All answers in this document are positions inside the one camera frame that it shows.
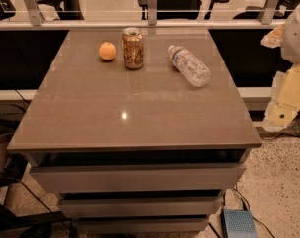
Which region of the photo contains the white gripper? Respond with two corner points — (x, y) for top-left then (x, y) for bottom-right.
(260, 24), (300, 132)

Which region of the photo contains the gold soda can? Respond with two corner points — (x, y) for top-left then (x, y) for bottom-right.
(122, 27), (144, 69)

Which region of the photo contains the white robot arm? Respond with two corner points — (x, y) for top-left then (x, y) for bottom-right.
(261, 3), (300, 132)

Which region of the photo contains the bottom grey drawer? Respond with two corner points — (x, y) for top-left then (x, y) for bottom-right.
(76, 218), (208, 234)

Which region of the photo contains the grey drawer cabinet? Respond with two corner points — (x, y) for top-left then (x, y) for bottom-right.
(9, 27), (261, 223)

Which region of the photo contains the clear plastic water bottle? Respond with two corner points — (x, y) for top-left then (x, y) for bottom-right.
(168, 46), (211, 87)

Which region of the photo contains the orange fruit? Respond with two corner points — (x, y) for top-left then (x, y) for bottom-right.
(99, 42), (116, 60)

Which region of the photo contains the black floor cable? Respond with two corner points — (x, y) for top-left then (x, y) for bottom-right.
(232, 185), (276, 238)

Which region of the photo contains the black office chair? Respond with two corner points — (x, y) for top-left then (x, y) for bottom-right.
(138, 0), (230, 20)

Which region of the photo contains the glass partition rail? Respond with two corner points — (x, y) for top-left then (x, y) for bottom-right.
(0, 0), (300, 30)

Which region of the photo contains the top grey drawer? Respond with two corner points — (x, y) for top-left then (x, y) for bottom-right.
(30, 163), (246, 193)

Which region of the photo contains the grey drawer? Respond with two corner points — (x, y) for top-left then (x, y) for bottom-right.
(30, 163), (246, 193)
(76, 218), (208, 234)
(58, 197), (221, 218)

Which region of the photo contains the middle grey drawer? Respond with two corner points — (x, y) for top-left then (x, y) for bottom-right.
(58, 197), (221, 218)

